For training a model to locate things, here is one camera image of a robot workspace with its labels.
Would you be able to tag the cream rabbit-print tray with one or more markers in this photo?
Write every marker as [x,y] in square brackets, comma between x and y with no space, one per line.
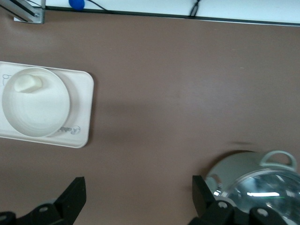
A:
[79,105]

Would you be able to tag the glass pot lid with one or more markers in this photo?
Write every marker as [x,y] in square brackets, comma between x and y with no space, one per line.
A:
[269,187]

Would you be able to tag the blue round object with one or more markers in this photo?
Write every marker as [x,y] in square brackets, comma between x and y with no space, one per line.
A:
[76,4]

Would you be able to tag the aluminium table-edge bracket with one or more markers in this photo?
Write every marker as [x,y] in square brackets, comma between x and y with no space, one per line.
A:
[30,14]

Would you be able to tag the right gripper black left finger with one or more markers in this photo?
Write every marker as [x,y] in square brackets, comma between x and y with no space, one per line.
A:
[70,201]

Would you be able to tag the brown table mat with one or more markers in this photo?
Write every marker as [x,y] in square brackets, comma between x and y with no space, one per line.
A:
[152,93]

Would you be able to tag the white steamed bun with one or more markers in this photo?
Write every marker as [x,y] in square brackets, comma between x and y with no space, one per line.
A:
[27,83]

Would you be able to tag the white round bowl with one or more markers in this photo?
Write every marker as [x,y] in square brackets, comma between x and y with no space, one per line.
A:
[35,112]

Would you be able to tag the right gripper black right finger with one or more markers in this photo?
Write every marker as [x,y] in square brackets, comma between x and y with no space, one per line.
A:
[201,199]

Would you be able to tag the grey steel cooking pot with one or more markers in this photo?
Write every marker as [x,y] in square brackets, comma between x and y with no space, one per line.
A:
[234,164]

